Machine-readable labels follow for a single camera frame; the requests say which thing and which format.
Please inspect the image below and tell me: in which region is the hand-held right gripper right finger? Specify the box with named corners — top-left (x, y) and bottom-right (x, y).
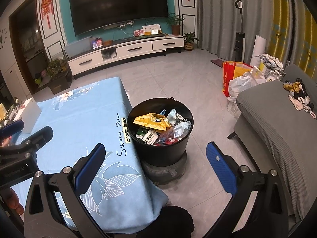
top-left (202, 141), bottom-right (290, 238)

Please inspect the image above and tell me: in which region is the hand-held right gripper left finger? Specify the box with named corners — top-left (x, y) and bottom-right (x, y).
top-left (23, 143), bottom-right (107, 238)

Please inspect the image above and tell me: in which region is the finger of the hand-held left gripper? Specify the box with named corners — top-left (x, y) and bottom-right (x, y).
top-left (0, 119), bottom-right (24, 139)
top-left (11, 126), bottom-right (53, 154)

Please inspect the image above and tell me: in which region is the red cardboard box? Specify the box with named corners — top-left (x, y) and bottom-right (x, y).
top-left (155, 129), bottom-right (179, 145)

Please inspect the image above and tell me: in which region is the black bucket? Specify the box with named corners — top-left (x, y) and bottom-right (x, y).
top-left (127, 97), bottom-right (194, 167)

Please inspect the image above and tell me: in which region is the small green snack bag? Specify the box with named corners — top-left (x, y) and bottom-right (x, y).
top-left (135, 126), bottom-right (161, 145)

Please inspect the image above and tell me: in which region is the blue face mask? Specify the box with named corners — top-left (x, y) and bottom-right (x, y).
top-left (167, 108), bottom-right (185, 126)

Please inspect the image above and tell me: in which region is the yellow snack bag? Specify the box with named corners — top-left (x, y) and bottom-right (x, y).
top-left (133, 113), bottom-right (172, 132)

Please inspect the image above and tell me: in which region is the person's left hand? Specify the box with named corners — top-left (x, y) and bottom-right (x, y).
top-left (5, 188), bottom-right (25, 216)

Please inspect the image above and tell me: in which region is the white box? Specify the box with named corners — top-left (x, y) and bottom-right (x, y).
top-left (13, 97), bottom-right (42, 133)

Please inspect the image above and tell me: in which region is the blue floral tablecloth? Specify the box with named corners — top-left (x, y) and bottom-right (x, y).
top-left (10, 76), bottom-right (169, 232)

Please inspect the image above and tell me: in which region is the potted plant in dark planter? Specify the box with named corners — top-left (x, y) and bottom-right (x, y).
top-left (47, 58), bottom-right (73, 95)

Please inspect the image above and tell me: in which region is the grey sofa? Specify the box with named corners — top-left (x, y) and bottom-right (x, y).
top-left (228, 64), bottom-right (317, 226)

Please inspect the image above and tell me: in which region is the person's leg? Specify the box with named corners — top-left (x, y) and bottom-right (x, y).
top-left (139, 204), bottom-right (195, 238)

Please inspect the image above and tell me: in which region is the large white plastic bag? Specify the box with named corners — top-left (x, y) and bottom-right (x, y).
top-left (227, 71), bottom-right (266, 102)

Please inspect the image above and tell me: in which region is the red yellow shopping bag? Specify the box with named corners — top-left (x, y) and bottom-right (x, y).
top-left (222, 61), bottom-right (253, 98)

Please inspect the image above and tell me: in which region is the grey storage box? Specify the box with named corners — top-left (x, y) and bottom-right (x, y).
top-left (64, 37), bottom-right (90, 58)

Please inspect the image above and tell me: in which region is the dark floor mat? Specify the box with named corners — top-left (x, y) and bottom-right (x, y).
top-left (210, 58), bottom-right (227, 68)

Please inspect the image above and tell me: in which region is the pile of socks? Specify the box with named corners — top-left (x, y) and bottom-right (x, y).
top-left (284, 78), bottom-right (317, 119)

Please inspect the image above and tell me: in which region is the pile of clothes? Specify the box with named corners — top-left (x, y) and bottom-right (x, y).
top-left (260, 53), bottom-right (284, 82)

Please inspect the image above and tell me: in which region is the white television cabinet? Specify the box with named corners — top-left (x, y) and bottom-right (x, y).
top-left (67, 34), bottom-right (184, 80)

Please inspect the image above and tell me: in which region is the white panel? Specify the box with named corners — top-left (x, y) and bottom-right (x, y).
top-left (250, 35), bottom-right (266, 67)

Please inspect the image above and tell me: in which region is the upright vacuum cleaner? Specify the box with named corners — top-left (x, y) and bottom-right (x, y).
top-left (234, 0), bottom-right (246, 63)

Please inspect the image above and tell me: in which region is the small potted plant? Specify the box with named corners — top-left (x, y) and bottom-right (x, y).
top-left (183, 32), bottom-right (200, 51)

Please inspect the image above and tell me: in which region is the tall potted plant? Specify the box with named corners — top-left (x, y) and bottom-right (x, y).
top-left (166, 12), bottom-right (186, 36)

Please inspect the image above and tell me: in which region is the white desk calendar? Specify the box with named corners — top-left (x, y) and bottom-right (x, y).
top-left (142, 24), bottom-right (160, 35)

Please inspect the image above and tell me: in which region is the black television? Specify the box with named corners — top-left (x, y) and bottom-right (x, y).
top-left (69, 0), bottom-right (174, 36)

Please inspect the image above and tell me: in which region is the grey curtain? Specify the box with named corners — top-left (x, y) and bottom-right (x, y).
top-left (198, 0), bottom-right (278, 62)

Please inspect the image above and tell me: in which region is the yellow curtain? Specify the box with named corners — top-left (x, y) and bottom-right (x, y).
top-left (270, 0), bottom-right (317, 66)

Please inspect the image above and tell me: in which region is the black wall clock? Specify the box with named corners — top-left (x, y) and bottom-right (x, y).
top-left (0, 27), bottom-right (8, 50)

